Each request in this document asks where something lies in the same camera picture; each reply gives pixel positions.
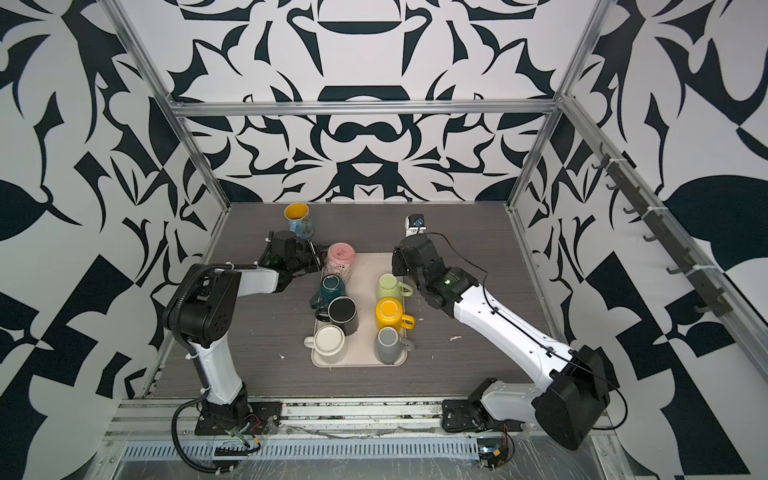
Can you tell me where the grey mug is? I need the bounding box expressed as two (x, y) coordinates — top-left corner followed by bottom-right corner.
(375, 327), (415, 366)

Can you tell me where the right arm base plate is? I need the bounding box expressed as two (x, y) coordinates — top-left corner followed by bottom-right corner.
(441, 399), (523, 433)

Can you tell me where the light green mug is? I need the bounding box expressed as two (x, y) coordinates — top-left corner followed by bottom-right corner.
(376, 273), (414, 303)

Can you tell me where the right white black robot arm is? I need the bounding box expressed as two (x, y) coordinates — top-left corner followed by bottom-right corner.
(392, 233), (613, 450)

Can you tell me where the aluminium frame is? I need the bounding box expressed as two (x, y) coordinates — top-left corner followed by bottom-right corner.
(103, 1), (767, 376)

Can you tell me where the beige plastic tray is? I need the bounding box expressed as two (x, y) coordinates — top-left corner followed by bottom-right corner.
(310, 253), (408, 369)

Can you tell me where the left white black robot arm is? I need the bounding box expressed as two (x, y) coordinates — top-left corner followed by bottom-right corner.
(161, 231), (327, 429)

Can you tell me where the dark green mug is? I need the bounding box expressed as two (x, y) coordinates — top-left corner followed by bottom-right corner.
(310, 274), (346, 309)

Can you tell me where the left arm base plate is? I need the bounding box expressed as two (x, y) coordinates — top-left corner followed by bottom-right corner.
(194, 400), (283, 436)

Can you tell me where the pink ghost print mug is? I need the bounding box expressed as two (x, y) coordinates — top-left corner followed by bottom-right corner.
(323, 242), (356, 283)

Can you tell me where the black mug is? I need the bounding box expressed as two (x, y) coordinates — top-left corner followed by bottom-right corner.
(315, 296), (359, 336)

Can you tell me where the blue butterfly mug yellow inside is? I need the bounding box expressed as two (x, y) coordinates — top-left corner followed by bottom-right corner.
(284, 203), (314, 240)

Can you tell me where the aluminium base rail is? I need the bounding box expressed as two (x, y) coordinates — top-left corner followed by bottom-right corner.
(86, 397), (632, 479)

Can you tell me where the white cream mug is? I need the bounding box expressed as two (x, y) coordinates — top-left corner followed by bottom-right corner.
(303, 325), (347, 365)

